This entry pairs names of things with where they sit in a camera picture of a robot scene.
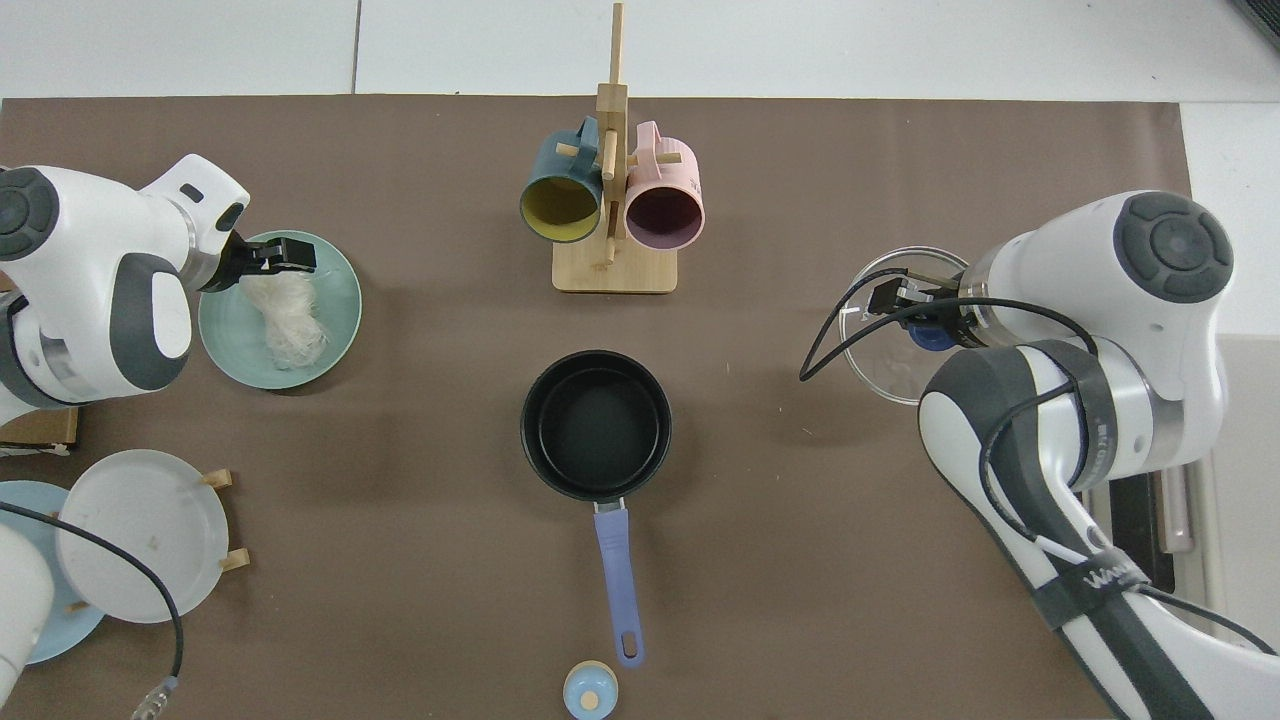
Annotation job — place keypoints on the white vermicelli bundle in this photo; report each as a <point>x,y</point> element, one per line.
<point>290,320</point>

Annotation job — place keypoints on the glass lid with blue knob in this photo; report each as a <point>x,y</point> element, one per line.
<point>880,370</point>

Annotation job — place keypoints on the teal plate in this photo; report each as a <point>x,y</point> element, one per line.
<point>343,320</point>

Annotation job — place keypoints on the wooden plate rack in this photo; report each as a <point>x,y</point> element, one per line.
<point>218,479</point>

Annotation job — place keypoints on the white plate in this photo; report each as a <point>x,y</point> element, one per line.
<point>140,535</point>

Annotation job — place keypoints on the light blue plate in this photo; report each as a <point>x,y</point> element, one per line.
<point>75,625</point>

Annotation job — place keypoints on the pink cup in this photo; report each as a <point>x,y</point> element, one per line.
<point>675,165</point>

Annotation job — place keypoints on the dark teal cup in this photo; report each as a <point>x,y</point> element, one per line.
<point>548,160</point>

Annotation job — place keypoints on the wooden cup stand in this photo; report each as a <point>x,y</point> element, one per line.
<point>615,272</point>

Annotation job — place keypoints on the brown table cloth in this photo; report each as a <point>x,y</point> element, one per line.
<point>400,560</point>

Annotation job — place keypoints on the pale toaster oven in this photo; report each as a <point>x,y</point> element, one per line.
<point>1250,450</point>

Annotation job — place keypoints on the dark grey equipment corner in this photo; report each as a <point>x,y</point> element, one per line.
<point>1262,18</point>

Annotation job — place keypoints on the small blue round thing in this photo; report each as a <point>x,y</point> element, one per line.
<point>582,692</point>

